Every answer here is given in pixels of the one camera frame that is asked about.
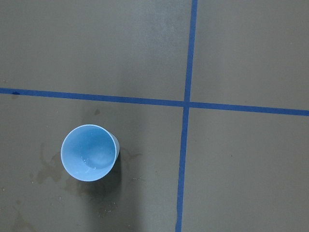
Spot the light blue plastic cup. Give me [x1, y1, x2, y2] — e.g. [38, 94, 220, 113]
[60, 124, 120, 182]

